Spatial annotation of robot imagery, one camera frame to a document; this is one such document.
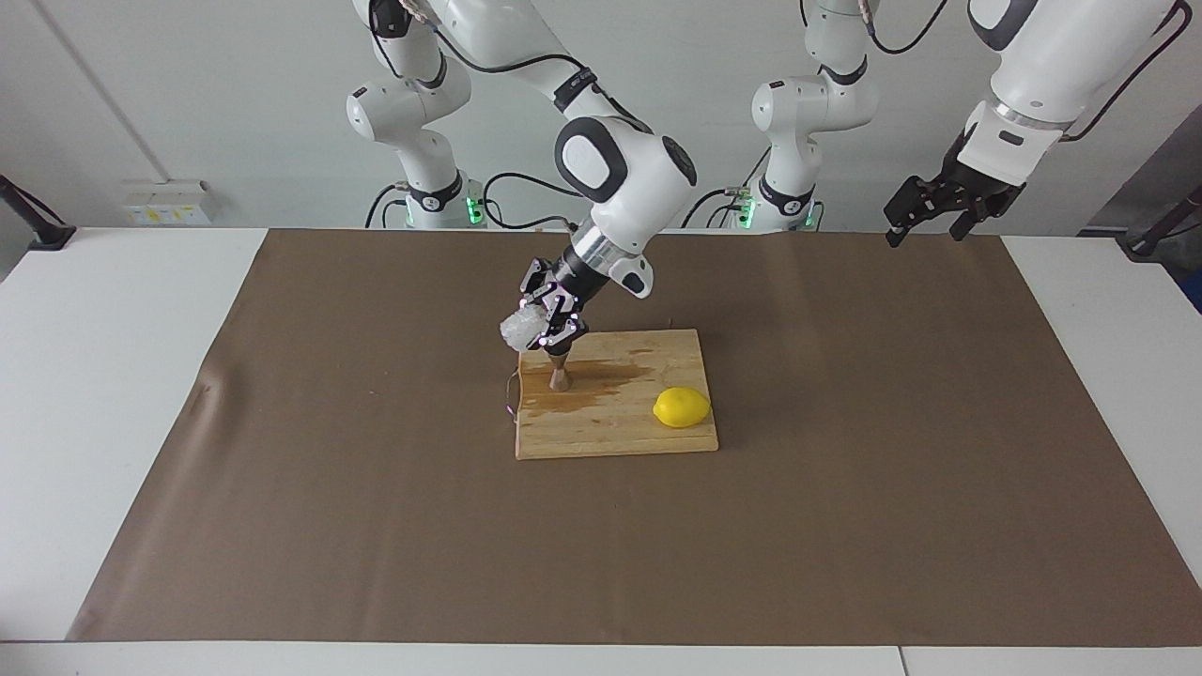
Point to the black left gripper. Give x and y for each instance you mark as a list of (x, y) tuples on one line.
[(972, 183)]

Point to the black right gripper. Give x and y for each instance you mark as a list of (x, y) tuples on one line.
[(575, 277)]

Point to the clear plastic cup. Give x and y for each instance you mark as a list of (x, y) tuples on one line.
[(519, 329)]

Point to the steel double jigger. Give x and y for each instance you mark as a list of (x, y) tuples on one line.
[(559, 380)]

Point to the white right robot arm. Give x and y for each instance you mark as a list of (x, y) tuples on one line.
[(624, 178)]

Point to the wooden cutting board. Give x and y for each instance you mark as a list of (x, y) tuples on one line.
[(601, 432)]

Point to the yellow lemon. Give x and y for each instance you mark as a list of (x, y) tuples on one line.
[(682, 407)]

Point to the black clamp stand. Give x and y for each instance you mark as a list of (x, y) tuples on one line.
[(52, 237), (1150, 246)]

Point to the dark grey panel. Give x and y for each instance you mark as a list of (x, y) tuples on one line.
[(1164, 169)]

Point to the blue object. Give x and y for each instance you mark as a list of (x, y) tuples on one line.
[(1195, 291)]

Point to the brown paper table mat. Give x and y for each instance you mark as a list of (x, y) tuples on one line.
[(376, 545)]

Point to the white wall socket box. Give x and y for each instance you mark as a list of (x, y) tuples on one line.
[(169, 211)]

